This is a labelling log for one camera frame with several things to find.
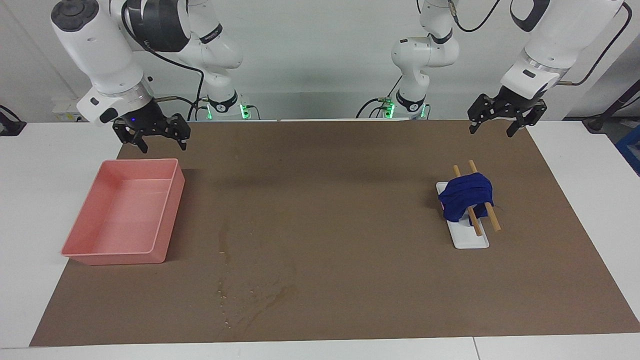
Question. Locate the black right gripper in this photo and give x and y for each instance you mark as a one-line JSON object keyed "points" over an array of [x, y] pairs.
{"points": [[150, 122]]}

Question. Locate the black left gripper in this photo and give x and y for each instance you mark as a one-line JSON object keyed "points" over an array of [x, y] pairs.
{"points": [[507, 105]]}

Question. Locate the dark blue towel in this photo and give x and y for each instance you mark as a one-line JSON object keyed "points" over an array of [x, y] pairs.
{"points": [[465, 195]]}

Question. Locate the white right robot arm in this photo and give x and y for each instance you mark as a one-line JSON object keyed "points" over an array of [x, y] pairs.
{"points": [[100, 45]]}

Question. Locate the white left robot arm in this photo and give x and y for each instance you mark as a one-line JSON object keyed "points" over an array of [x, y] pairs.
{"points": [[550, 45]]}

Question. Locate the spilled water puddle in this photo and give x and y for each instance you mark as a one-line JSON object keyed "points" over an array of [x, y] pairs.
{"points": [[272, 300]]}

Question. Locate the pink plastic bin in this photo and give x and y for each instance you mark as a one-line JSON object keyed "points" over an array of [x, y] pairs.
{"points": [[125, 215]]}

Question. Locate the black stand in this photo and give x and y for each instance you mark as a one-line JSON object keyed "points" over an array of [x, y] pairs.
{"points": [[597, 122]]}

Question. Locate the white rack with wooden rods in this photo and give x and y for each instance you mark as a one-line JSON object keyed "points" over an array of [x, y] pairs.
{"points": [[467, 240]]}

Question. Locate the black clamp base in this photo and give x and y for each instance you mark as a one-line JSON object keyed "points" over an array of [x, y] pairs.
{"points": [[10, 127]]}

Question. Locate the brown table mat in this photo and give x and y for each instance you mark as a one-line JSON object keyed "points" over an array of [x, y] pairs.
{"points": [[350, 200]]}

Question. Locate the white wall socket strip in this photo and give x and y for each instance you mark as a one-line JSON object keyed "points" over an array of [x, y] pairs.
{"points": [[65, 110]]}

